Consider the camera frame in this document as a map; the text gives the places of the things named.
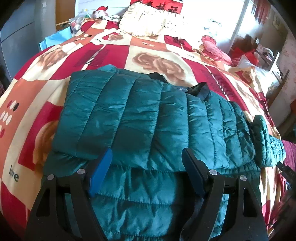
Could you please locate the teal quilted puffer jacket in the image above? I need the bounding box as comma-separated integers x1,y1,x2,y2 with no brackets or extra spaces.
43,66,286,240

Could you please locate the red cream floral blanket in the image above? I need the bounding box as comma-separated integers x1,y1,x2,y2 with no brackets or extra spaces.
1,20,285,237

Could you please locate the white pillow by bedside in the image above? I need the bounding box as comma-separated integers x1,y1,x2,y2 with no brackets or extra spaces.
237,55,277,94

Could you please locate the wooden chair with clutter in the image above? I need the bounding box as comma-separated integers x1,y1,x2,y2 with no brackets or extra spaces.
254,38,285,79

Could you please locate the red bag by bed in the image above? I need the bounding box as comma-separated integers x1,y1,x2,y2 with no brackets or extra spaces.
230,47,259,67

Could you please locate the pink ruffled heart pillow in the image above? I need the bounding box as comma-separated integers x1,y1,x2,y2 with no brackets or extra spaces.
201,36,233,66

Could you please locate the grey refrigerator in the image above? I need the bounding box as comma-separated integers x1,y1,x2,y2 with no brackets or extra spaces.
1,1,56,82

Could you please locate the white plush toy red hat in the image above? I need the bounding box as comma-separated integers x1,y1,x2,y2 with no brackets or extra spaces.
92,6,108,19

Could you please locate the cream fringed pillow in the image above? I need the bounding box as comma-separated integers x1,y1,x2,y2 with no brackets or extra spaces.
119,2,185,37

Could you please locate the red banner with characters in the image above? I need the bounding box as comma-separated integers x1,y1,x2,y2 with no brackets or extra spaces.
130,0,183,14

